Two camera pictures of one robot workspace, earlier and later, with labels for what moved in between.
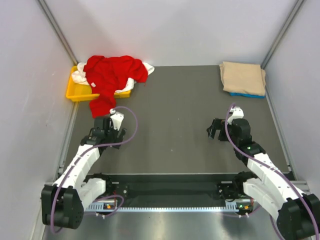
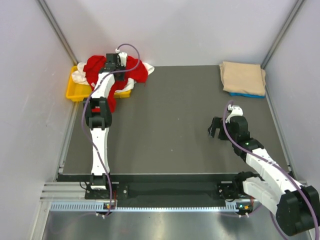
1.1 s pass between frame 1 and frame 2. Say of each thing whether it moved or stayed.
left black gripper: moved
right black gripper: stayed
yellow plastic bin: stayed
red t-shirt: stayed
